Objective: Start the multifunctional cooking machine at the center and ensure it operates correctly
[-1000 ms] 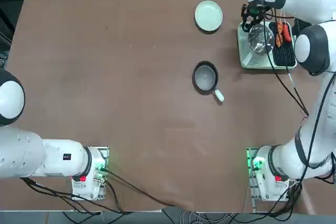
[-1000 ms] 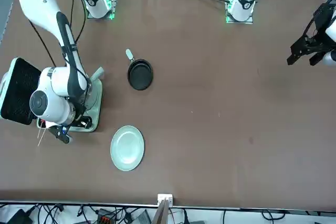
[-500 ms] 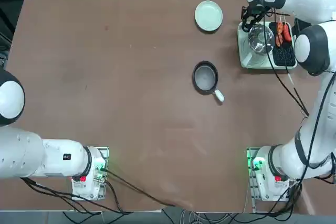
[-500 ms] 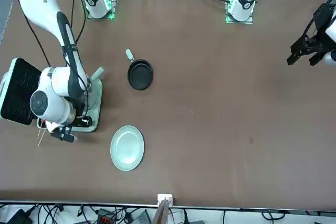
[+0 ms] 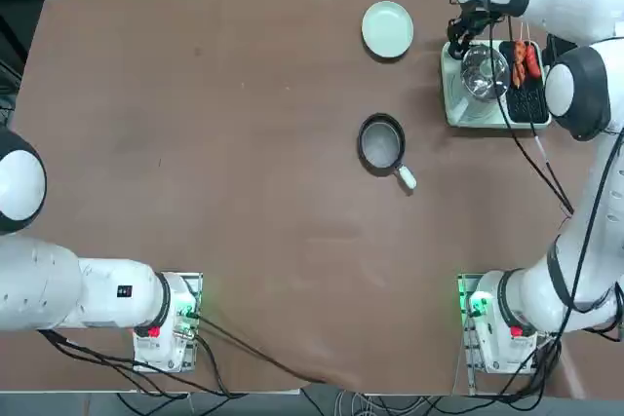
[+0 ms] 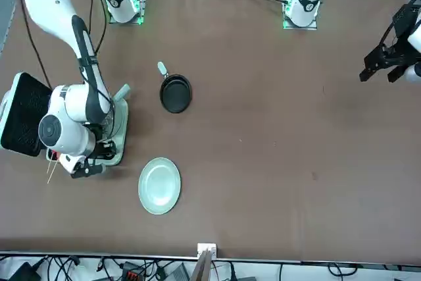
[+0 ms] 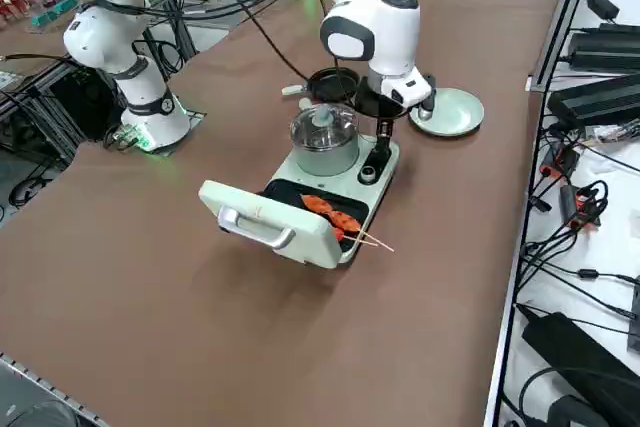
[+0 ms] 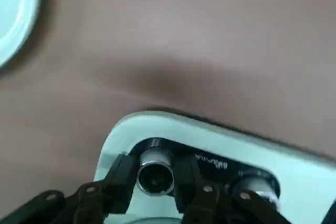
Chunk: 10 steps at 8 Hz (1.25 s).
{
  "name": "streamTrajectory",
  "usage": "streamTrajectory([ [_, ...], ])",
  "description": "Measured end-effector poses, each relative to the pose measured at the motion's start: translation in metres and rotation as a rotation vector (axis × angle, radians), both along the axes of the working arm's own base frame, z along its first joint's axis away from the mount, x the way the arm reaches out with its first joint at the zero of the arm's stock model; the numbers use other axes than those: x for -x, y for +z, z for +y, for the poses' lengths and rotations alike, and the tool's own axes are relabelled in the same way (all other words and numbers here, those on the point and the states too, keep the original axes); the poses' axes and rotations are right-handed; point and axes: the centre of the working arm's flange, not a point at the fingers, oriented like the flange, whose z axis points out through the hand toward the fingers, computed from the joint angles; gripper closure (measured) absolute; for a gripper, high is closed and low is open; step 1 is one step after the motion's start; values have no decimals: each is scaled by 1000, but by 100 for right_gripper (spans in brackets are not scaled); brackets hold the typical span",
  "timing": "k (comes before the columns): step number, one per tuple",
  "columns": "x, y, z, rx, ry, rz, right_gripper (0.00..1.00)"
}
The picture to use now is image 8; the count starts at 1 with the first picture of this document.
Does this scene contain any light green round plate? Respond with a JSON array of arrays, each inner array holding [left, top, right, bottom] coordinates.
[[0, 0, 44, 69]]

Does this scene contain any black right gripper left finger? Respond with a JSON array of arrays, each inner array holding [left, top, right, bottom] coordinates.
[[0, 152, 140, 224]]

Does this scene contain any light green multifunctional cooking machine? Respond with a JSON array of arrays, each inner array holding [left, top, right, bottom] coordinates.
[[94, 110, 336, 224]]

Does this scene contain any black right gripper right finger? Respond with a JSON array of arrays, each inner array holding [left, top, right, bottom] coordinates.
[[173, 155, 290, 224]]

